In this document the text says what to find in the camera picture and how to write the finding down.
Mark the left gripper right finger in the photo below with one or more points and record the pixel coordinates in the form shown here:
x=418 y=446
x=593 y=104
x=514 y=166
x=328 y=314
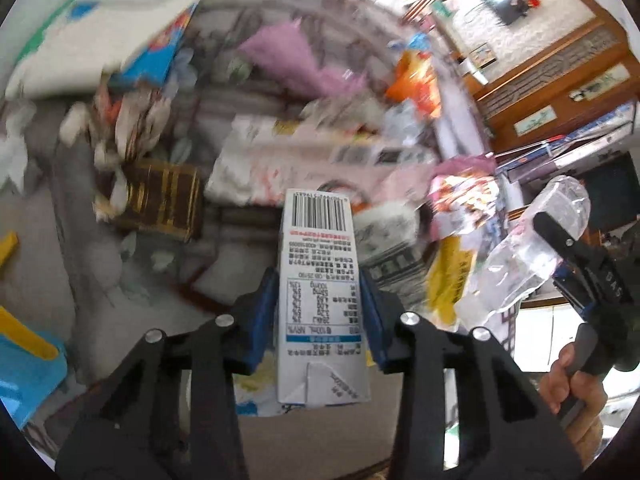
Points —
x=466 y=409

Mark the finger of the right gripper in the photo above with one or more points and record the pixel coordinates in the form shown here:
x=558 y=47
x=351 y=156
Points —
x=587 y=276

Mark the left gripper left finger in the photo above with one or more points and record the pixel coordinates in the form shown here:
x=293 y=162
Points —
x=168 y=411

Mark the crushed clear plastic bottle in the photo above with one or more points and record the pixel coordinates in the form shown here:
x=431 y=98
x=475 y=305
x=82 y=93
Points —
x=523 y=261

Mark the pink pastry snack bag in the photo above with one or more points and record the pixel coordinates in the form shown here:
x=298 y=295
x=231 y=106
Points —
x=463 y=195

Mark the white milk carton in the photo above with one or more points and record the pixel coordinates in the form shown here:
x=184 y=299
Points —
x=321 y=349

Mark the yellow snack wrapper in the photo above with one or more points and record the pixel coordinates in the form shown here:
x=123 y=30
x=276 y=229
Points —
x=447 y=278

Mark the grey patterned floor rug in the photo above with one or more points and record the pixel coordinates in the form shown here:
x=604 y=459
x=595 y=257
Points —
x=253 y=139

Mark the brown gold striped box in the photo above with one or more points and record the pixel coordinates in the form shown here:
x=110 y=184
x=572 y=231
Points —
x=151 y=196

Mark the orange snack bag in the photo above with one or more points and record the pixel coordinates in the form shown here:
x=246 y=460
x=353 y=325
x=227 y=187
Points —
x=416 y=80

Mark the pink plastic bag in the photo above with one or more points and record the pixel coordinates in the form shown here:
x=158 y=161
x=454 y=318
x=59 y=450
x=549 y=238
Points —
x=283 y=53

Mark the white paper bag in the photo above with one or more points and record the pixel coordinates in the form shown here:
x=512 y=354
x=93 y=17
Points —
x=89 y=39

